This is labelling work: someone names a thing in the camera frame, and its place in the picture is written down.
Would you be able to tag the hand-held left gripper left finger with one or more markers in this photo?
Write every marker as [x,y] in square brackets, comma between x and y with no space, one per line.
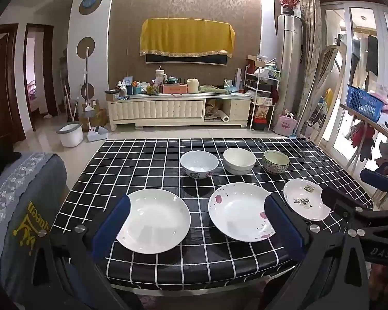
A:
[111,224]

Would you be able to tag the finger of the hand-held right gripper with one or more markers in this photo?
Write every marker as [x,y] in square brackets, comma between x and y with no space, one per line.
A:
[346,203]
[380,180]

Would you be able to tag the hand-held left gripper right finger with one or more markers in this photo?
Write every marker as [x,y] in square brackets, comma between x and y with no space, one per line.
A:
[283,229]

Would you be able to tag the small white plate with scraps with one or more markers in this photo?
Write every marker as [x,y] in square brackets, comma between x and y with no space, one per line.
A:
[302,198]

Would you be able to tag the plain white plate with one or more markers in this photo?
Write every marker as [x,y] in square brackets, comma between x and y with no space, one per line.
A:
[158,219]

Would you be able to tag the white plate with pink flowers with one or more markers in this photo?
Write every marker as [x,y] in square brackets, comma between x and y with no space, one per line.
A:
[239,210]

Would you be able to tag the white bowl with floral print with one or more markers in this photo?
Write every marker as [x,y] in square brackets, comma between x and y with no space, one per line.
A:
[199,164]

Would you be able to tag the red hanging garment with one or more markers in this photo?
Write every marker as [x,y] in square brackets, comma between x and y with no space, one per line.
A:
[363,140]

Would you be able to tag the black checked tablecloth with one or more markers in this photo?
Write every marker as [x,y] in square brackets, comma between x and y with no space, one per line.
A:
[142,164]

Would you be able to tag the green patterned bowl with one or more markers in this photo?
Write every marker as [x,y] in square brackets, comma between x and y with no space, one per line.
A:
[275,160]

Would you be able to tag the blue plastic basket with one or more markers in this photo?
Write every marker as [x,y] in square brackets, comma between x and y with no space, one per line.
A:
[363,103]

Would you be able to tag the plain white bowl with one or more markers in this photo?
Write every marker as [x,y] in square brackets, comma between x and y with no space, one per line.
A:
[239,160]

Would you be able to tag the white dustpan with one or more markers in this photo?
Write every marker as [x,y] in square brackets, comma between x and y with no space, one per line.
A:
[96,134]

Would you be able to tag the white mop bucket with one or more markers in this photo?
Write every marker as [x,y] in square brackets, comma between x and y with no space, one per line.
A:
[70,135]

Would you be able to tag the pink bag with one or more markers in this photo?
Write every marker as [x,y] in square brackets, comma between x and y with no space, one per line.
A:
[285,125]

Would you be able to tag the red box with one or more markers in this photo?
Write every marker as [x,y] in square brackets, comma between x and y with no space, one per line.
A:
[260,124]

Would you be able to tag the cardboard box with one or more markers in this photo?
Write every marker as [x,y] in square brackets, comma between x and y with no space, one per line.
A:
[98,113]

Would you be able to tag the snack bag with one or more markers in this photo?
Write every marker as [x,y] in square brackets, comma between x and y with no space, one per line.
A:
[262,112]

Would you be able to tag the cream television cabinet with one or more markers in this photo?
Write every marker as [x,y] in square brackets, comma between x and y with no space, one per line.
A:
[168,109]

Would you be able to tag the white paper roll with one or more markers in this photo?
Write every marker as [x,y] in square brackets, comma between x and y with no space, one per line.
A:
[222,116]

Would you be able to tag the patterned beige curtain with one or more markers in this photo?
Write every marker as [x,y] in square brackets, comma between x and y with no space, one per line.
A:
[310,55]

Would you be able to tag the silver standing air conditioner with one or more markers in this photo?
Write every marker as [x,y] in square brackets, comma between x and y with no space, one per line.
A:
[289,67]

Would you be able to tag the white mop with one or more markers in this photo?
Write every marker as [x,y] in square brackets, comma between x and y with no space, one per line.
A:
[85,77]

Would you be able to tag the pink storage box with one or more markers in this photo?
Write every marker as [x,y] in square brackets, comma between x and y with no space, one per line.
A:
[174,88]

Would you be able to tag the white tumbler with straw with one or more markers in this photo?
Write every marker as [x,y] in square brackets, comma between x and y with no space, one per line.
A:
[160,77]

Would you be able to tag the cream round container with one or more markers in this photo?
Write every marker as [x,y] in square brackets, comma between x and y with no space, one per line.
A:
[192,85]

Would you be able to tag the black television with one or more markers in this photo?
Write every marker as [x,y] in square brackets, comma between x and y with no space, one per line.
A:
[213,59]

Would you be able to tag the vase with pink flowers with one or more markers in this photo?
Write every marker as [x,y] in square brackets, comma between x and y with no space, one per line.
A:
[289,3]

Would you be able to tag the yellow cloth cover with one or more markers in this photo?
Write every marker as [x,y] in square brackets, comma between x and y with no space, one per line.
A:
[186,35]

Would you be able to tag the cream arched frame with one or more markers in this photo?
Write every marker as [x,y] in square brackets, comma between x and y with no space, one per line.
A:
[320,71]

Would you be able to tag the round brown wall disc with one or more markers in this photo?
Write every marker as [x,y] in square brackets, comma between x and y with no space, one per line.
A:
[88,90]
[85,46]

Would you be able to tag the brown wooden door frame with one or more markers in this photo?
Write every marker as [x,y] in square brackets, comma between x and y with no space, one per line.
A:
[50,71]
[6,84]

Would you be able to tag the round blue wall decoration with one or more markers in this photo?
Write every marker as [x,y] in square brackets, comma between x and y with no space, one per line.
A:
[90,4]

